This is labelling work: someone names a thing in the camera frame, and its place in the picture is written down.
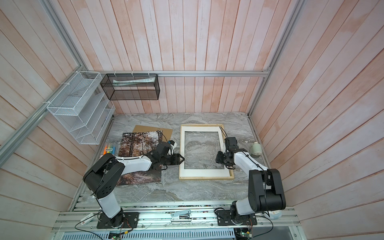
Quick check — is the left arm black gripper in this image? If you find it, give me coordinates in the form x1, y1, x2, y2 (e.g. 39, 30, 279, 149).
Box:
160, 153, 186, 166

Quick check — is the white picture mat board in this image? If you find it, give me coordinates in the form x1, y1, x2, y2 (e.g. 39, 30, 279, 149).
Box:
180, 125, 231, 178

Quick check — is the light wooden picture frame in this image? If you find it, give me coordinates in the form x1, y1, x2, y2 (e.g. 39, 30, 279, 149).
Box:
178, 123, 235, 181

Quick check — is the brown cardboard backing board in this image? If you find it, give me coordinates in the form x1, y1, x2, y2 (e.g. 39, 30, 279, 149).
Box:
132, 125, 173, 142

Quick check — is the autumn forest photo print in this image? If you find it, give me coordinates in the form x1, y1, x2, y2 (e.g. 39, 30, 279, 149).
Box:
117, 131, 163, 186

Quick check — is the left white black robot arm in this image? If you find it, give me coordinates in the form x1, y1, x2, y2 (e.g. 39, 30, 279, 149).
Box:
83, 141, 185, 228

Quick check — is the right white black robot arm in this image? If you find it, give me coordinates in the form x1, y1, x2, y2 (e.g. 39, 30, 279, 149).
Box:
216, 137, 287, 225

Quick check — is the pack of coloured highlighters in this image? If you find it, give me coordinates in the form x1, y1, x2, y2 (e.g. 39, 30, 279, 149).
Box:
103, 142, 120, 156

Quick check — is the white round clock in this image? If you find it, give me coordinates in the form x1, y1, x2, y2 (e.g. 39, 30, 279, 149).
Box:
267, 210, 283, 220

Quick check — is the paper inside black basket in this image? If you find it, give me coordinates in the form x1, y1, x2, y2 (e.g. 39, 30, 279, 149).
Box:
113, 77, 156, 87

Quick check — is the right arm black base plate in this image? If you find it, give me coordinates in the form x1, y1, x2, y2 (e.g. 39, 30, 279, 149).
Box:
214, 208, 258, 227

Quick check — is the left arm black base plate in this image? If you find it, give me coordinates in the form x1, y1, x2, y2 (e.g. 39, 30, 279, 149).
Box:
97, 212, 140, 229

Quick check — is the black wire mesh basket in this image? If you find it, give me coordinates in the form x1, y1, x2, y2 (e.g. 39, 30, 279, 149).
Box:
101, 73, 161, 101

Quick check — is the white wire mesh shelf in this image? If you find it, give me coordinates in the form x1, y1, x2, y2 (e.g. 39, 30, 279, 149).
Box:
47, 71, 115, 145

